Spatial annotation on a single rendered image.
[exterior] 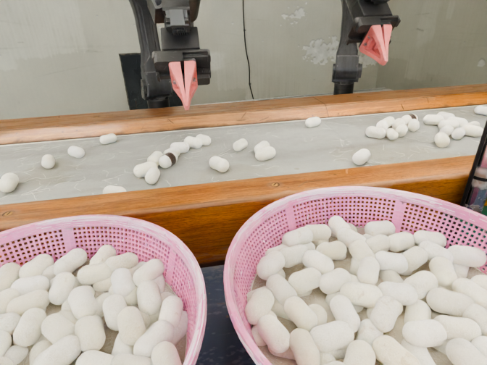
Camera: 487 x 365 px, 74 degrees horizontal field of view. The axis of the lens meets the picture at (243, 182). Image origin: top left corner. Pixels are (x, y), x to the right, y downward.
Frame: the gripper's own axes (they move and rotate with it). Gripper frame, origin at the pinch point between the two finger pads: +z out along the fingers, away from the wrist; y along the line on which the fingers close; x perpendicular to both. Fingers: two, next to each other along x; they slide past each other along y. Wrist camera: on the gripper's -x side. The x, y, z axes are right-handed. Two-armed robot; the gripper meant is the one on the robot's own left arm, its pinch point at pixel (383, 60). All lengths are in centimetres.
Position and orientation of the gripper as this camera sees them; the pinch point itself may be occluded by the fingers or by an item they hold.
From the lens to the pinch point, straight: 78.8
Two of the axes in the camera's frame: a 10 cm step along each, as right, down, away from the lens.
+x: -0.7, 3.9, 9.2
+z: 1.5, 9.2, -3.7
